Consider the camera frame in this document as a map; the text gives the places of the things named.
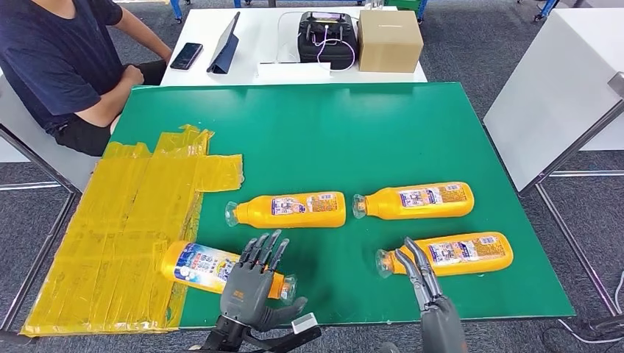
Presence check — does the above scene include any black floor cable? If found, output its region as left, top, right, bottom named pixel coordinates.
left=541, top=315, right=624, bottom=353

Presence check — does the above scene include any yellow tape sheet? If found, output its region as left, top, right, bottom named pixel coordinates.
left=20, top=124, right=245, bottom=337

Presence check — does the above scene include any thin white cable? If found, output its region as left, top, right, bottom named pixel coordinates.
left=276, top=10, right=305, bottom=64

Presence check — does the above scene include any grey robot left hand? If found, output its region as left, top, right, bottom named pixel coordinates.
left=218, top=229, right=310, bottom=335

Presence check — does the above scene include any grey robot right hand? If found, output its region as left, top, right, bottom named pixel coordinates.
left=394, top=236, right=470, bottom=353

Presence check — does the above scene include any white floor cable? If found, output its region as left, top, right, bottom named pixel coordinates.
left=558, top=270, right=624, bottom=346

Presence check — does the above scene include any black smartphone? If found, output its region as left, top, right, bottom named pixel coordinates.
left=169, top=42, right=205, bottom=71

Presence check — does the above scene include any orange bottle clear cap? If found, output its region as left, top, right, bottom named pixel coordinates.
left=352, top=181, right=475, bottom=221
left=160, top=240, right=298, bottom=302
left=375, top=231, right=514, bottom=279
left=224, top=191, right=347, bottom=229

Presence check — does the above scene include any person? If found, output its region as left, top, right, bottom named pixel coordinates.
left=0, top=0, right=174, bottom=158

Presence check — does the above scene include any tablet with dark folio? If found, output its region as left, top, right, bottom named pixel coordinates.
left=206, top=11, right=241, bottom=75

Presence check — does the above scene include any blue metal rack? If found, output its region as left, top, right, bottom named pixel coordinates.
left=112, top=0, right=188, bottom=24
left=233, top=0, right=366, bottom=8
left=416, top=0, right=559, bottom=24

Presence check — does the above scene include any person's right hand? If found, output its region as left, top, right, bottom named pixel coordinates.
left=120, top=64, right=146, bottom=90

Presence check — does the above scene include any green table board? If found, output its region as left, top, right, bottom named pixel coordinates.
left=107, top=82, right=576, bottom=329

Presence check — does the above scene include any black remote controller case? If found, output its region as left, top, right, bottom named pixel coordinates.
left=297, top=11, right=359, bottom=71

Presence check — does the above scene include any white looped cable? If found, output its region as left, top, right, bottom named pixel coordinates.
left=311, top=24, right=357, bottom=73

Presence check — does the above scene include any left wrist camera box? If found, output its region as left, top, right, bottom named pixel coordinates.
left=291, top=313, right=323, bottom=342

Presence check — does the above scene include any white side table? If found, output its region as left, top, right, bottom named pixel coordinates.
left=0, top=73, right=101, bottom=332
left=483, top=7, right=624, bottom=317

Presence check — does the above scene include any brown cardboard box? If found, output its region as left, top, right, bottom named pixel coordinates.
left=357, top=10, right=425, bottom=74

